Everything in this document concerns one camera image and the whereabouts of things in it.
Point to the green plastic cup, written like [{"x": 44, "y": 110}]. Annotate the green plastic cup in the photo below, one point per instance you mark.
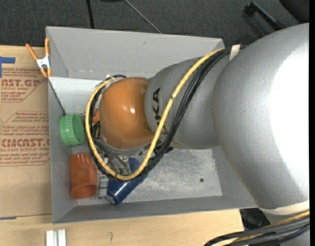
[{"x": 70, "y": 131}]

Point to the orange plastic cup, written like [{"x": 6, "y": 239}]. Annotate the orange plastic cup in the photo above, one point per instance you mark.
[{"x": 83, "y": 174}]

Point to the grey metal bin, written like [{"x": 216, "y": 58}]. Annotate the grey metal bin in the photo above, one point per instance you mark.
[{"x": 173, "y": 173}]

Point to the dark blue plastic cup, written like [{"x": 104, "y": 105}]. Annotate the dark blue plastic cup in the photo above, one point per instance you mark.
[{"x": 121, "y": 188}]

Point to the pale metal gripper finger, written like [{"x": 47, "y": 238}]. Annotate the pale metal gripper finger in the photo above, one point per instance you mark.
[{"x": 102, "y": 188}]

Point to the brown cardboard board, red print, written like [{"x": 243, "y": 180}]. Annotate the brown cardboard board, red print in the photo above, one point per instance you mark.
[{"x": 24, "y": 178}]

